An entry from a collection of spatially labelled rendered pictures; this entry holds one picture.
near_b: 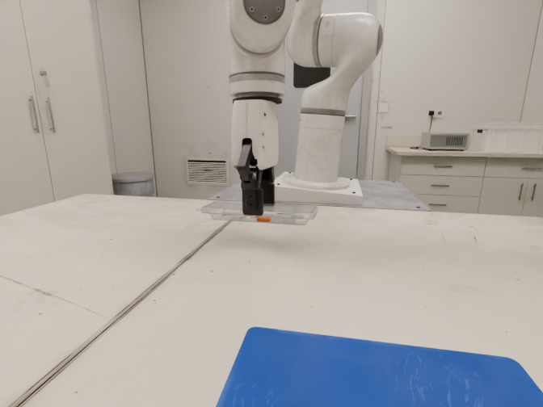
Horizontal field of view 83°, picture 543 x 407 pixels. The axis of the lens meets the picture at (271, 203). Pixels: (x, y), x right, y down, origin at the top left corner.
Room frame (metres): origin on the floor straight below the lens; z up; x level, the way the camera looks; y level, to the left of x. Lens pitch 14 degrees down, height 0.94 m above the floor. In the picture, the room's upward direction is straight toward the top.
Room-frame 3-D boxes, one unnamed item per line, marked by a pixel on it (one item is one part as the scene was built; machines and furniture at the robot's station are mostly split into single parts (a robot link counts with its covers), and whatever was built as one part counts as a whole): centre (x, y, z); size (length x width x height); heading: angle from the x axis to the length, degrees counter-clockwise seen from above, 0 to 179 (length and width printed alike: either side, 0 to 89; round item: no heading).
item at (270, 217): (0.48, 0.02, 0.80); 0.18 x 0.06 x 0.02; 74
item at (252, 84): (0.49, 0.02, 0.99); 0.09 x 0.08 x 0.03; 164
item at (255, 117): (0.49, 0.02, 0.93); 0.10 x 0.08 x 0.11; 164
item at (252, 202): (0.44, 0.03, 0.84); 0.03 x 0.03 x 0.07; 74
